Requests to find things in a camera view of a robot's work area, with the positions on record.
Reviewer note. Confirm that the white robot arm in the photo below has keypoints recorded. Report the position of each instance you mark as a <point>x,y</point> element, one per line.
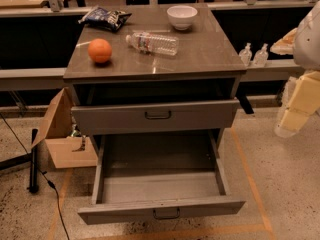
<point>303,43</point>

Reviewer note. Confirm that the grey drawer cabinet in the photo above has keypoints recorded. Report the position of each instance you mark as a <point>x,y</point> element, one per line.
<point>205,68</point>

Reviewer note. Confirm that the right clear pump bottle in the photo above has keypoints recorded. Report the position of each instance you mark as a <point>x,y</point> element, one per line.
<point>261,56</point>

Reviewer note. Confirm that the brown cardboard box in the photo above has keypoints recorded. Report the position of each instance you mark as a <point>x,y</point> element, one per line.
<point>67,150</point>

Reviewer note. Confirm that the clear plastic water bottle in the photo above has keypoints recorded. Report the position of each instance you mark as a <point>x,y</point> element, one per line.
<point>153,43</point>

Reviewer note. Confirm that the clear pump bottle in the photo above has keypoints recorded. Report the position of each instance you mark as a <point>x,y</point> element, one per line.
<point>246,54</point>
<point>261,56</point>

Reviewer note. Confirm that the white bowl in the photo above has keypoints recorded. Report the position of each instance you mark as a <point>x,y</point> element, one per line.
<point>181,17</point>

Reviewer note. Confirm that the left clear pump bottle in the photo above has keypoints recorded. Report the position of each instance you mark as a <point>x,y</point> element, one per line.
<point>246,54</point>

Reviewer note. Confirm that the grey metal railing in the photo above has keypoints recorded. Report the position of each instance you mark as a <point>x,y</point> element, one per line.
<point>51,77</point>

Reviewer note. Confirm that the blue chip bag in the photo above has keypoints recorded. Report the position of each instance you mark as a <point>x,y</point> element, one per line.
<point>111,20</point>

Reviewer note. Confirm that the cream foam gripper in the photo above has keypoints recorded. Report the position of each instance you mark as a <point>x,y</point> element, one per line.
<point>308,45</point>

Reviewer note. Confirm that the grey top drawer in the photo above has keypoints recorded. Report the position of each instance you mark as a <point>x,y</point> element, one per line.
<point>161,117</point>

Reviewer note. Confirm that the grey drawer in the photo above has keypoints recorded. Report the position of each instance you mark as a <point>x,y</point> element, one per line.
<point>161,117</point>
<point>159,176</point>

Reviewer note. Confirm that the orange ball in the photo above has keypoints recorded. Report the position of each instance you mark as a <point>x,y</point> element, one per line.
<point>99,50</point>

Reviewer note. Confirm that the black floor stand bar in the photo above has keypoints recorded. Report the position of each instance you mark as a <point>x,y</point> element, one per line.
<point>33,177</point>

